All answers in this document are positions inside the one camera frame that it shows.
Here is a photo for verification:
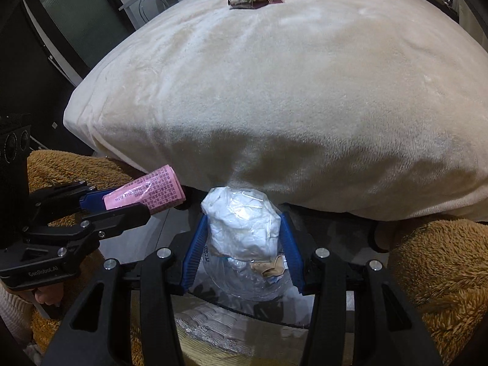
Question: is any person's right leg brown fleece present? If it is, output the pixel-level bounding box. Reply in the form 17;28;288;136
375;213;488;366

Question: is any person's left leg brown fleece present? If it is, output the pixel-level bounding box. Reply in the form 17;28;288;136
27;149;199;366

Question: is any pink printed box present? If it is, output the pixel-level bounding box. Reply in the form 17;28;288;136
103;164;187;216

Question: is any person's leg brown fleece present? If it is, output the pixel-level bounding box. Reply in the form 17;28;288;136
375;213;488;366
27;149;199;366

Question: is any person's left forearm knit sleeve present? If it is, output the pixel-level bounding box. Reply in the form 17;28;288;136
0;280;33;346

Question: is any person's left hand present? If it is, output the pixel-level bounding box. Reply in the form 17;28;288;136
33;284;65;304

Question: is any frosted glass door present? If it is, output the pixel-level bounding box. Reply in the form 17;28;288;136
32;0;128;69

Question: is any dark red wrapper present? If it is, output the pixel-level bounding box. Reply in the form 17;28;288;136
228;0;269;10

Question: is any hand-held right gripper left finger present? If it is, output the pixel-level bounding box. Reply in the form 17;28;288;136
40;213;210;366

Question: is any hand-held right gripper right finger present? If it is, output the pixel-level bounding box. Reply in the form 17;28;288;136
279;211;445;366

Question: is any large white plastic wad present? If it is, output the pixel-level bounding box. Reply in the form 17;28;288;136
201;186;282;258

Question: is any dark shelf with small items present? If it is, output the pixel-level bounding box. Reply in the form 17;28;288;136
408;0;464;27

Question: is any beige plush blanket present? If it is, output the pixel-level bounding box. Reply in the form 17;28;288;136
63;0;488;224

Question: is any white metal chair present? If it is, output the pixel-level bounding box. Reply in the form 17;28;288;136
138;0;168;23

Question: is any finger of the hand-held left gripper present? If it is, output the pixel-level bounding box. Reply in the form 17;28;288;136
28;181;115;222
22;203;151;240

